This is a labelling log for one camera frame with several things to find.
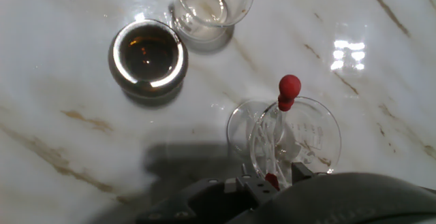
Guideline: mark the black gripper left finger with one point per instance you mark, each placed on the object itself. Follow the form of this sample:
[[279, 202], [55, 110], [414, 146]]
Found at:
[[204, 200]]

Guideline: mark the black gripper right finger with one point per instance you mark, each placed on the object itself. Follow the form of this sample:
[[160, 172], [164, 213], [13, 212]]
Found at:
[[301, 172]]

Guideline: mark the wide clear glass beaker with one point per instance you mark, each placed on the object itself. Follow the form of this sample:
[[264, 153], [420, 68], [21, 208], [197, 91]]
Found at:
[[306, 132]]

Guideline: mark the brown glass bottle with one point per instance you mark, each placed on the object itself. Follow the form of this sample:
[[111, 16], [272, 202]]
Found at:
[[150, 53]]

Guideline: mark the marble pattern board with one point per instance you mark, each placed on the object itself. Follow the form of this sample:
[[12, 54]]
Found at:
[[68, 81]]

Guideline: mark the small clear glass beaker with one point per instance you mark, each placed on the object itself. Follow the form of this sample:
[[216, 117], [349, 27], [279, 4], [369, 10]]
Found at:
[[204, 6]]

